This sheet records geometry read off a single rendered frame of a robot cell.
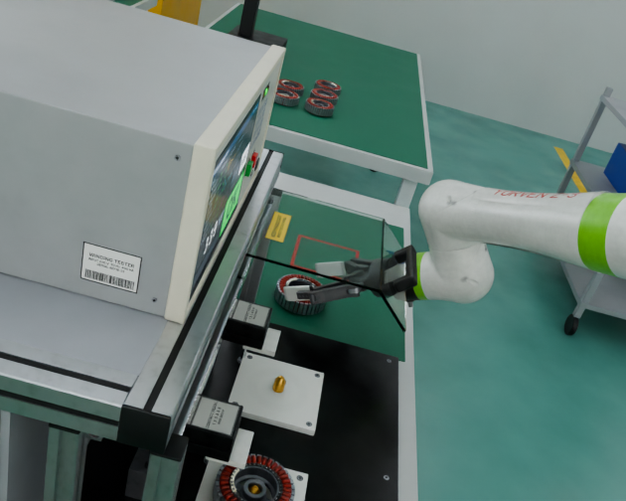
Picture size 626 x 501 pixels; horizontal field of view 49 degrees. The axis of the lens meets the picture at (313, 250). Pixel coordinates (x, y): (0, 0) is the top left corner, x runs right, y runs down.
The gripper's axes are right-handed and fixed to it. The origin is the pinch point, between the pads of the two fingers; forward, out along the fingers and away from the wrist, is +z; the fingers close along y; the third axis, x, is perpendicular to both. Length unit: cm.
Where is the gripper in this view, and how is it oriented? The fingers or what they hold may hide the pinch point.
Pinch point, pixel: (305, 281)
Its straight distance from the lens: 144.7
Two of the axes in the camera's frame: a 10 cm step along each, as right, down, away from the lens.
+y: 4.7, -3.2, 8.2
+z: -8.5, 0.7, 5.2
